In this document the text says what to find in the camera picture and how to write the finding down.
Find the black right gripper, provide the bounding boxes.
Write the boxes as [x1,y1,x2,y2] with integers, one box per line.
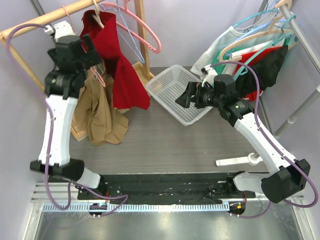
[175,81,223,109]

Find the red skirt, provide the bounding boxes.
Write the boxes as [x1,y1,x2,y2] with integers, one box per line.
[81,10,150,110]

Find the pink wire hanger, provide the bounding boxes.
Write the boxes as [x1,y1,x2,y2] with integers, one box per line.
[61,5,106,88]

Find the beige plastic hanger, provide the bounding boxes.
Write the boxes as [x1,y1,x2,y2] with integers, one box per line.
[92,0,105,29]

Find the tan cloth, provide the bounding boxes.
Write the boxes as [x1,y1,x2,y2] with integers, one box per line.
[71,63,129,146]

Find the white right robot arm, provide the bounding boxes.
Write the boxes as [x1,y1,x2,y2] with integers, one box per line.
[175,74,311,204]

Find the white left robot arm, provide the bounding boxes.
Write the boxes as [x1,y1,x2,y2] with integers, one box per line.
[29,34,107,200]

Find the thick pink plastic hanger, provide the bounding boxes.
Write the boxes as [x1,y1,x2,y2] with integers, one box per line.
[101,0,162,54]

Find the teal plastic hanger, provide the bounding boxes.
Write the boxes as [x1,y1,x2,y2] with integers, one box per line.
[233,11,298,81]

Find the light blue hanger on rack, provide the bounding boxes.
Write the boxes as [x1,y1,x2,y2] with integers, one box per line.
[260,0,280,24]

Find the beige hanger on metal rack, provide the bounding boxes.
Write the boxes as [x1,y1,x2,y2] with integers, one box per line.
[218,13,290,63]

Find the white mesh basket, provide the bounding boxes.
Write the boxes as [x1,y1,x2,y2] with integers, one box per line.
[145,64,212,127]

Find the green garment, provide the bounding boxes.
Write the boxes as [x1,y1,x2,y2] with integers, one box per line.
[211,37,298,68]

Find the red garment on rack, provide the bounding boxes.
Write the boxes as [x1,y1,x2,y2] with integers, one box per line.
[236,46,282,102]

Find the white garment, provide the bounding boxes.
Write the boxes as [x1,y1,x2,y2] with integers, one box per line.
[190,19,273,80]

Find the wooden clothes rack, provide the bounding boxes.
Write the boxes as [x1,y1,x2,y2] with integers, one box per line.
[0,0,157,142]

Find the black garment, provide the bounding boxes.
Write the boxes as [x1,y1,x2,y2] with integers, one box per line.
[235,45,289,98]

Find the metal clothes rack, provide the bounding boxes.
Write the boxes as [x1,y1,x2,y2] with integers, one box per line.
[218,0,320,168]

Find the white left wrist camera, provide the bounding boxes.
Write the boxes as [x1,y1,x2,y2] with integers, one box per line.
[44,20,76,43]

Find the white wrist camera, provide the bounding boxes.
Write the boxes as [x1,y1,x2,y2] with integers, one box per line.
[201,64,218,87]
[44,20,76,43]

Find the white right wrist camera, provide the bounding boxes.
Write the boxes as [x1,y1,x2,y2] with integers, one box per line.
[201,64,218,87]

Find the blue wire hanger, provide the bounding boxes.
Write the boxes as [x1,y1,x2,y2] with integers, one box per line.
[98,0,146,64]

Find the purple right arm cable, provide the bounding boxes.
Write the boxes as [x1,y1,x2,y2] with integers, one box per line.
[209,61,317,218]

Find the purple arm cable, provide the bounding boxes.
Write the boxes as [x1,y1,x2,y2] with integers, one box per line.
[6,23,130,217]
[209,61,317,218]

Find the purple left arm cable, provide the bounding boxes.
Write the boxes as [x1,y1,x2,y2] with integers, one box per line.
[6,23,130,217]

